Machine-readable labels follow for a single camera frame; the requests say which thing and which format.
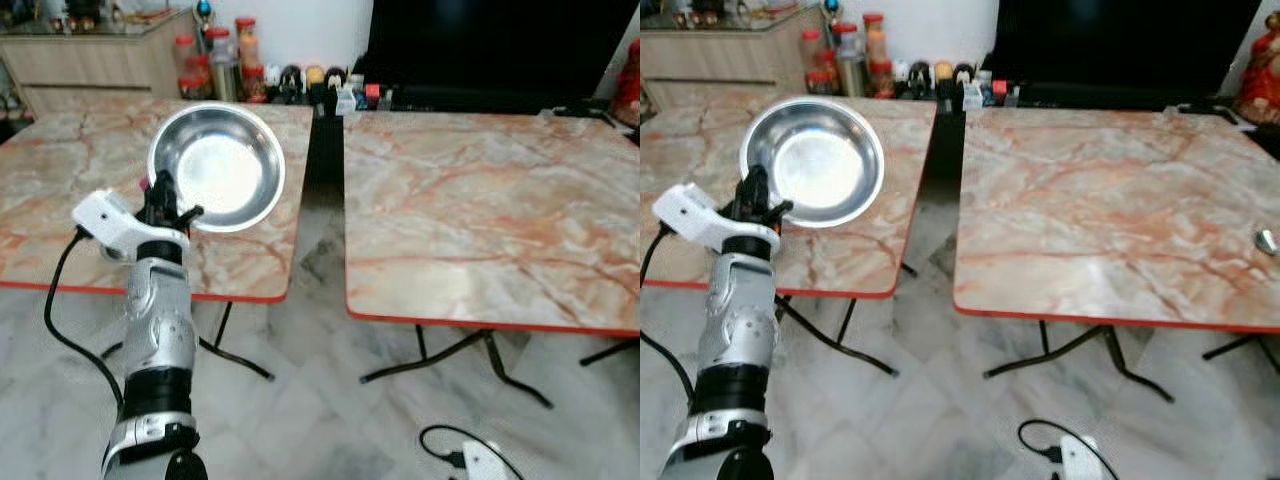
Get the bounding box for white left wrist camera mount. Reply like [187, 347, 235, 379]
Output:
[72, 188, 191, 259]
[652, 183, 783, 254]

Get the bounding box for black television screen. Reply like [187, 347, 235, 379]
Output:
[355, 0, 641, 113]
[983, 0, 1264, 108]

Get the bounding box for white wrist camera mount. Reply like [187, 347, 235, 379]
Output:
[1058, 434, 1107, 480]
[652, 183, 783, 254]
[72, 188, 191, 259]
[462, 440, 513, 480]

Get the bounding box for light wooden cabinet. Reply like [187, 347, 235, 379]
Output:
[640, 5, 831, 111]
[0, 8, 201, 117]

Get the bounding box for marble pattern folding table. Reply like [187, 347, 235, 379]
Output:
[345, 110, 641, 411]
[640, 92, 938, 379]
[0, 98, 316, 383]
[953, 105, 1280, 406]

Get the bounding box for tall red-lidded jar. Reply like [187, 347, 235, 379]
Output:
[863, 11, 888, 64]
[235, 16, 260, 71]

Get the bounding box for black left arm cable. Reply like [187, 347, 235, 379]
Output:
[640, 224, 697, 403]
[44, 228, 126, 411]

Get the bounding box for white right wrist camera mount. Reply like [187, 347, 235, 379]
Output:
[1058, 434, 1107, 480]
[462, 440, 513, 480]

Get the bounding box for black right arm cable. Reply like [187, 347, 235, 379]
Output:
[419, 424, 527, 480]
[1017, 418, 1123, 480]

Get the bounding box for steel flask with red lid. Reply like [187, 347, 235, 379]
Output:
[206, 27, 240, 103]
[835, 22, 868, 98]

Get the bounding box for red figurine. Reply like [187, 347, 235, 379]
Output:
[1234, 12, 1280, 127]
[611, 38, 641, 127]

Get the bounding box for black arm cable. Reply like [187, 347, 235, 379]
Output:
[640, 224, 697, 403]
[419, 424, 527, 480]
[44, 228, 126, 411]
[1017, 418, 1123, 480]

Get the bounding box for round stainless steel bowl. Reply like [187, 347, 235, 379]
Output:
[147, 102, 287, 234]
[740, 96, 886, 229]

